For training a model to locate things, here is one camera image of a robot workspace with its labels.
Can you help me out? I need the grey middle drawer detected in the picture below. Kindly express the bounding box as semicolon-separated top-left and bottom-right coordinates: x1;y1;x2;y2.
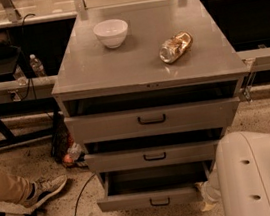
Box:
85;140;217;173

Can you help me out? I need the khaki trouser leg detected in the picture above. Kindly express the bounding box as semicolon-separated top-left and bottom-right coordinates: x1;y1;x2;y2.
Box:
0;171;35;204

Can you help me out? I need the crushed gold can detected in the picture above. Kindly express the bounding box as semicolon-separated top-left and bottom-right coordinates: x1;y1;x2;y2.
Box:
159;31;193;64

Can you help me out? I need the black floor cable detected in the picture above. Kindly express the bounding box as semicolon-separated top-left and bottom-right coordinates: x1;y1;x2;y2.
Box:
60;173;103;216

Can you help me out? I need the dark bag with items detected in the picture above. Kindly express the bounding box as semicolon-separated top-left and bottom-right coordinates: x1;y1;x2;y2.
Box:
51;115;86;169

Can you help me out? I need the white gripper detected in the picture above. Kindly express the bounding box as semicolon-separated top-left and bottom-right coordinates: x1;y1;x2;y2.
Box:
195;181;221;212

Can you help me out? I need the grey drawer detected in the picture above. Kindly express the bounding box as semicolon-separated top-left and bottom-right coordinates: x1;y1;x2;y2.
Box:
97;161;212;212
65;97;239;144
85;140;217;173

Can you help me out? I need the grey bottom drawer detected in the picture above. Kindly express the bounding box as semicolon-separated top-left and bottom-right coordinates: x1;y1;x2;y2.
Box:
97;161;212;212

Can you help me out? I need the grey top drawer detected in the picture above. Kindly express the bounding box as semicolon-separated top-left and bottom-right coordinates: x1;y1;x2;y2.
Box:
65;97;239;144

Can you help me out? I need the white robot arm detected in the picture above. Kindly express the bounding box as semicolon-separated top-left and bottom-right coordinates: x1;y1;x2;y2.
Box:
195;131;270;216

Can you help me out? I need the clear plastic water bottle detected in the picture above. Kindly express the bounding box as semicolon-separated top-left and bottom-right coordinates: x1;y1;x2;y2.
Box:
29;54;46;78

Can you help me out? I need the grey sneaker shoe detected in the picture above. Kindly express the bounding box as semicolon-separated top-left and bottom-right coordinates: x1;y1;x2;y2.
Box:
22;175;68;210

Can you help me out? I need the grey drawer cabinet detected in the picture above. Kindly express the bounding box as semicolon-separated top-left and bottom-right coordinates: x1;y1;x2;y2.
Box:
40;0;263;192

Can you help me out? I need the white ceramic bowl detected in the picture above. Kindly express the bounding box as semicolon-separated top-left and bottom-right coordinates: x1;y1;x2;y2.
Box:
93;19;129;49

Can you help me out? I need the black table frame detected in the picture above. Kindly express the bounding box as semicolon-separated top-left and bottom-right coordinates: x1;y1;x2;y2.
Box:
0;104;60;148

